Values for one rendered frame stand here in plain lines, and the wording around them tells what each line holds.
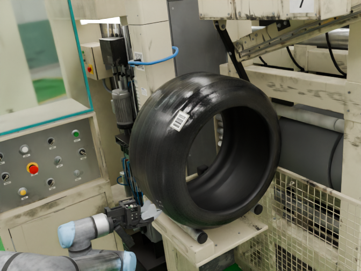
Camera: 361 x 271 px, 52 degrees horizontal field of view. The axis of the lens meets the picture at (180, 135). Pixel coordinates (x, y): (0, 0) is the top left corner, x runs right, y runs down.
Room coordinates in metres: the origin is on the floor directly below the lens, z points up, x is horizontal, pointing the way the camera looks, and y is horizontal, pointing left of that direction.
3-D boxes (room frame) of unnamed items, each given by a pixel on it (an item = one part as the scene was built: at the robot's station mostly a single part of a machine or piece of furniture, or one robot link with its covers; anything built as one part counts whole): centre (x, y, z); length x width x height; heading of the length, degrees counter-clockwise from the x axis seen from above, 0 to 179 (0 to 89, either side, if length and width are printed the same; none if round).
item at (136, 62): (1.57, 0.07, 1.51); 0.19 x 0.19 x 0.06; 30
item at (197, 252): (1.29, 0.05, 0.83); 0.36 x 0.09 x 0.06; 30
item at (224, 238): (1.36, -0.07, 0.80); 0.37 x 0.36 x 0.02; 120
